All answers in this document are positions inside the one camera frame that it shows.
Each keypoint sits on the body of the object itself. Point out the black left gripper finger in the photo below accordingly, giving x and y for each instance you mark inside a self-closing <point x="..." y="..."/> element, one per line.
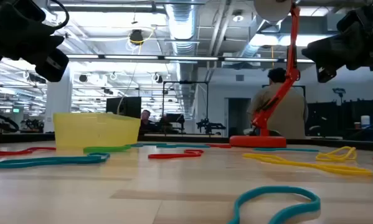
<point x="53" y="65"/>
<point x="47" y="43"/>

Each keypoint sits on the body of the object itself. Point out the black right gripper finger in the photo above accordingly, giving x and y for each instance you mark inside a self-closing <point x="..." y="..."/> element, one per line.
<point x="335" y="51"/>
<point x="326" y="74"/>

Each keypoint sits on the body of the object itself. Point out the long yellow rubber band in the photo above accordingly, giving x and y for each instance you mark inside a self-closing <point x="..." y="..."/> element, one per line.
<point x="345" y="170"/>

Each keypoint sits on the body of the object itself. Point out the green rubber band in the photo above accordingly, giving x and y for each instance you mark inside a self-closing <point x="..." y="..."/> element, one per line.
<point x="105" y="149"/>

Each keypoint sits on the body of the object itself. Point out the black background robot arm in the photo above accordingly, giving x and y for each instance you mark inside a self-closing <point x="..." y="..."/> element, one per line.
<point x="209" y="126"/>

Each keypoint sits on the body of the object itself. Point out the yellow translucent plastic bin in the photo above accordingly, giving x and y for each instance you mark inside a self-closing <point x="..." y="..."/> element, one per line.
<point x="96" y="129"/>

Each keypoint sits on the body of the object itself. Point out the white pillar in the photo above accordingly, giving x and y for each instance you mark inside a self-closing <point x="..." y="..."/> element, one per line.
<point x="58" y="102"/>

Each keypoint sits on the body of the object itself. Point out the black cabinets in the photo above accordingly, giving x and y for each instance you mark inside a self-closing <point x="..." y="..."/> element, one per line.
<point x="348" y="113"/>

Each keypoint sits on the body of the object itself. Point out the person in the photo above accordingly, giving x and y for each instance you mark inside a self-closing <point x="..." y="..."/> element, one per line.
<point x="145" y="117"/>
<point x="293" y="119"/>

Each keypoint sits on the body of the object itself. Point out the green exit sign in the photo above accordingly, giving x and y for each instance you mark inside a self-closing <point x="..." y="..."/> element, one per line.
<point x="16" y="110"/>

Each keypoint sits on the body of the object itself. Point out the brown cup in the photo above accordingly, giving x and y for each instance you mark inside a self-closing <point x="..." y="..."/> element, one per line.
<point x="356" y="125"/>

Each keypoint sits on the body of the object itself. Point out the white container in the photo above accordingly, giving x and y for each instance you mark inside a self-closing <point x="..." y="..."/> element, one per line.
<point x="365" y="122"/>

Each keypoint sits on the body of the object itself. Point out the black monitor box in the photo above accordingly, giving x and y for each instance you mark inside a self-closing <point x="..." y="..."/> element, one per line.
<point x="127" y="107"/>

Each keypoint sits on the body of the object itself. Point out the long teal rubber band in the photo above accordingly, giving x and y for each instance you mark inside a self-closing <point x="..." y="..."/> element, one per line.
<point x="49" y="160"/>

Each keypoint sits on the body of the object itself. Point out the red articulated desk lamp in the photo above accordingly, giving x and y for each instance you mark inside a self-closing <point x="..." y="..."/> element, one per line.
<point x="257" y="141"/>

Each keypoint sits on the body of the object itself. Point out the thick teal rubber band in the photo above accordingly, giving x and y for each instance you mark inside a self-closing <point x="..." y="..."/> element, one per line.
<point x="310" y="205"/>

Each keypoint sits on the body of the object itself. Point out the long ceiling light strip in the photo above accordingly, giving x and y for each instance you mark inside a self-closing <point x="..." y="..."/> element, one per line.
<point x="189" y="58"/>

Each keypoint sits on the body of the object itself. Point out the camera on stand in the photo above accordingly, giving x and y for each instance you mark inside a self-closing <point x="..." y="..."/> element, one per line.
<point x="339" y="91"/>

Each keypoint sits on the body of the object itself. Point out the black metal frame rack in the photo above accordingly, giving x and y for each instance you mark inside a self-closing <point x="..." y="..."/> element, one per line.
<point x="186" y="82"/>

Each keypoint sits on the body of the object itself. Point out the silver air duct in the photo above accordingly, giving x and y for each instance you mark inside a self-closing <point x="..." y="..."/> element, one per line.
<point x="182" y="25"/>

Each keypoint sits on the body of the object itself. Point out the black table edge rail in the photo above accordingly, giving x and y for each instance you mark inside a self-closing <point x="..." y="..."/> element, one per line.
<point x="180" y="139"/>

